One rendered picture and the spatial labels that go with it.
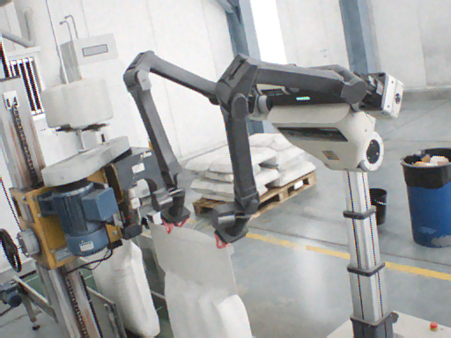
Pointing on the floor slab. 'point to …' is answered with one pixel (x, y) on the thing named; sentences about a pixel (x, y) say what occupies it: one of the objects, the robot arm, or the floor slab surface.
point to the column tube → (19, 172)
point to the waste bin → (429, 197)
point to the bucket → (378, 197)
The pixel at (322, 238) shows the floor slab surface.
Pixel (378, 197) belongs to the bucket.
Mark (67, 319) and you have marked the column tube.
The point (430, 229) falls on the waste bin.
